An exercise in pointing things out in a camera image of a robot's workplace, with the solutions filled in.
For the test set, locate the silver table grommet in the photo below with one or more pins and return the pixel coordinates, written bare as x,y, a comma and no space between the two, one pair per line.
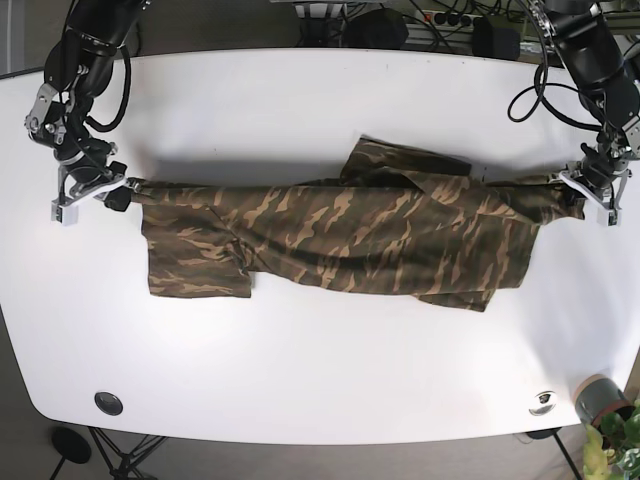
542,403

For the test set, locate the black tripod stand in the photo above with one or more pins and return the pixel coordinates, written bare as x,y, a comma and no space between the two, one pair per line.
74,448

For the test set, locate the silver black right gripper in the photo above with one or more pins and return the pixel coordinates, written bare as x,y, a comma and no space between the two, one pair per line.
80,157

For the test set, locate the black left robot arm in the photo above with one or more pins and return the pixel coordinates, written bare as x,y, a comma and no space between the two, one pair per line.
578,33

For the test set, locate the potted green plant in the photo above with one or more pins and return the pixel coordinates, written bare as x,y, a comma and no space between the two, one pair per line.
611,421

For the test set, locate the black table grommet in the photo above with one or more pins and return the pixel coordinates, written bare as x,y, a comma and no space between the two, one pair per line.
108,403

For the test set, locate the camouflage T-shirt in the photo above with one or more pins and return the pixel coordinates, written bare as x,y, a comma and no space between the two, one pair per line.
396,221

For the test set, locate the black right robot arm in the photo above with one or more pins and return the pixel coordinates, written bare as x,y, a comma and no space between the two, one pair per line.
78,70

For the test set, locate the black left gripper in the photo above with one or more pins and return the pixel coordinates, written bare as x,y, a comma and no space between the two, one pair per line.
600,166

